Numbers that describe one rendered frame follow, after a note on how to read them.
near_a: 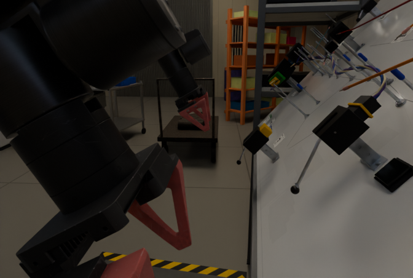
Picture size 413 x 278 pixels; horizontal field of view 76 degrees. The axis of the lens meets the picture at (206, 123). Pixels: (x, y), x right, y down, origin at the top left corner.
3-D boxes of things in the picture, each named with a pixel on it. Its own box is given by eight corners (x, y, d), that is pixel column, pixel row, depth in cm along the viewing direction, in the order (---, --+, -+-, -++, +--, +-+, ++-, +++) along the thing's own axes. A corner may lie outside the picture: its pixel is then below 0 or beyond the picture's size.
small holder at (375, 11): (362, 29, 100) (350, 18, 99) (380, 11, 97) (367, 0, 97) (367, 28, 95) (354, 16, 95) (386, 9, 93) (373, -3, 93)
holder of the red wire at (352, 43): (359, 39, 93) (337, 19, 93) (367, 44, 82) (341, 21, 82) (347, 50, 96) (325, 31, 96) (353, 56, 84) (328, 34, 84)
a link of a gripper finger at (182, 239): (217, 218, 26) (168, 138, 25) (216, 275, 19) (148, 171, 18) (160, 245, 27) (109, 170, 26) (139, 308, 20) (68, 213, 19)
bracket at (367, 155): (360, 160, 42) (337, 139, 42) (372, 150, 41) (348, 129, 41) (374, 171, 37) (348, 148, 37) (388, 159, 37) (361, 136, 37)
